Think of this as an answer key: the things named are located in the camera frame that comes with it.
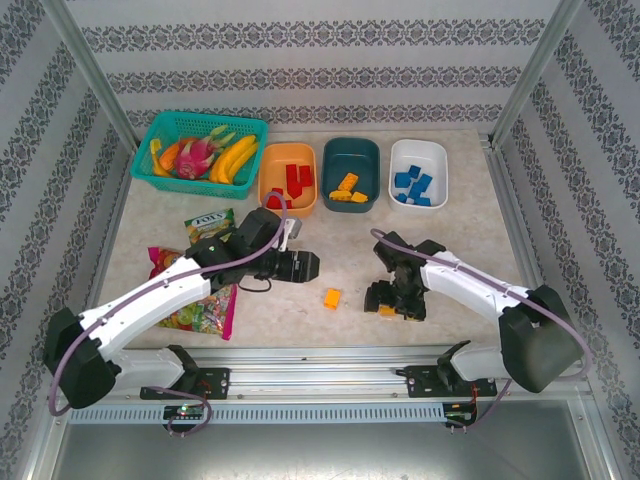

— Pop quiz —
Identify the dark teal plastic bin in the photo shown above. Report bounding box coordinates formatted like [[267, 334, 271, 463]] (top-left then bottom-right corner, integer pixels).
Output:
[[321, 137, 382, 214]]

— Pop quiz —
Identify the green candy bag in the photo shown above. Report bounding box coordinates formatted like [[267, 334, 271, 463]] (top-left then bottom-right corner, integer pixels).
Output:
[[183, 208, 236, 251]]

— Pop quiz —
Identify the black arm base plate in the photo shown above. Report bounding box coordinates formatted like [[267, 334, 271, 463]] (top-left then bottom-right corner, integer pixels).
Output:
[[139, 367, 231, 401], [404, 364, 499, 399]]

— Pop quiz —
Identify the yellow toy banana bunch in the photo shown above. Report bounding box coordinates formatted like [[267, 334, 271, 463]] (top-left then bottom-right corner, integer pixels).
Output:
[[208, 134, 260, 185]]

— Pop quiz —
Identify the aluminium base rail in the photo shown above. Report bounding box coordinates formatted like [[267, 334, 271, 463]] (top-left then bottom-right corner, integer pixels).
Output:
[[47, 344, 589, 401]]

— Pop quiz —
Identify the thin black camera cable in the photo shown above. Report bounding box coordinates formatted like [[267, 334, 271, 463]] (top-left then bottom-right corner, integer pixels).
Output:
[[237, 277, 274, 294]]

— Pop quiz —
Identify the orange plastic bin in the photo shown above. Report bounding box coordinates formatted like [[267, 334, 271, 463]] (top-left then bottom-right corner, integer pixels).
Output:
[[258, 142, 320, 219]]

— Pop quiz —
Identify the small controller circuit board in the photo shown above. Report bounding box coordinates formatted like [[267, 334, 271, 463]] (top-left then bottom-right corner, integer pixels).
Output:
[[444, 407, 479, 426], [163, 404, 206, 420]]

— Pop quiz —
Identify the teal plastic basket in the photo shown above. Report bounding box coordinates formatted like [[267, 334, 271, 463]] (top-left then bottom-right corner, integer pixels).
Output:
[[129, 110, 269, 201]]

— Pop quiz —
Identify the aluminium frame post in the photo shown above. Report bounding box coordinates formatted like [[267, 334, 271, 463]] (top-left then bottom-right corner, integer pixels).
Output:
[[489, 0, 585, 149], [39, 0, 142, 151]]

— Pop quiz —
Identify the aluminium side rail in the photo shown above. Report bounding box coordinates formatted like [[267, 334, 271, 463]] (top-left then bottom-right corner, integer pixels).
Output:
[[69, 144, 139, 366], [487, 134, 569, 361]]

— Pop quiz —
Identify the colourful fruit candy bag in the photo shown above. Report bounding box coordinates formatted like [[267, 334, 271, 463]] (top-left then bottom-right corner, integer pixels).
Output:
[[147, 245, 239, 342]]

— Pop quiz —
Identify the grey slotted cable duct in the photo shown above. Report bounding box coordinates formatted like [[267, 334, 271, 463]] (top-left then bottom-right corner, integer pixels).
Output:
[[67, 403, 449, 425]]

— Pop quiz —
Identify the pink toy dragon fruit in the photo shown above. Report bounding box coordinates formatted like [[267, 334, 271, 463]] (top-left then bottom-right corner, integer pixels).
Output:
[[172, 124, 239, 181]]

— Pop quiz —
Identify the small yellow toy banana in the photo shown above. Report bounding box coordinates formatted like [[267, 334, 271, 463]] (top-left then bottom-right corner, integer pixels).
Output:
[[148, 138, 174, 177]]

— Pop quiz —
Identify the white plastic bin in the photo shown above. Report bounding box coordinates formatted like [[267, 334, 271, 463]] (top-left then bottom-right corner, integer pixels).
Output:
[[388, 138, 449, 210]]

